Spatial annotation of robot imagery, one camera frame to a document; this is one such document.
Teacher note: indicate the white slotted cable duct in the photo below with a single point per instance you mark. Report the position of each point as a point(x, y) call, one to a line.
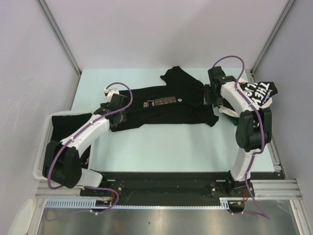
point(96, 204)

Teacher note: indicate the black clothes in basket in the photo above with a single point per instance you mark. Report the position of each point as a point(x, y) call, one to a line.
point(64, 126)

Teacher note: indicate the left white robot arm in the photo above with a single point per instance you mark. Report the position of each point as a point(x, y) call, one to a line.
point(70, 173)

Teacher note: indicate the white folded t shirt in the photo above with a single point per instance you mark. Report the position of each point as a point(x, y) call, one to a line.
point(228, 110)

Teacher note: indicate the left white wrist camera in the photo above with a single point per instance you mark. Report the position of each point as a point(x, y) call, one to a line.
point(109, 93)

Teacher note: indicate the black graphic t shirt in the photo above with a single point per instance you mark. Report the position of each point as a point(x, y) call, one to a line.
point(179, 101)

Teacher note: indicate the green folded t shirt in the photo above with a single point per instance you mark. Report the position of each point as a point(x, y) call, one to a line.
point(234, 120)

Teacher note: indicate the aluminium frame rail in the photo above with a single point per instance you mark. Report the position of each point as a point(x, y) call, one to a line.
point(264, 189)

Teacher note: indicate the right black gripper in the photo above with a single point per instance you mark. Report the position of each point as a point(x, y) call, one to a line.
point(216, 102)

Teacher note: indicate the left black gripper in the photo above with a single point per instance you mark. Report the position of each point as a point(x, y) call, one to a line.
point(104, 105)

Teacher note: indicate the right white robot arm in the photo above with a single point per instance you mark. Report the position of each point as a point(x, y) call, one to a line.
point(254, 126)

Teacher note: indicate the white plastic laundry basket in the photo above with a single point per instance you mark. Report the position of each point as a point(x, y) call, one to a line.
point(45, 139)

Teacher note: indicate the black folded lettered t shirt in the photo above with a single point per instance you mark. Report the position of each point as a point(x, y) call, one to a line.
point(260, 93)

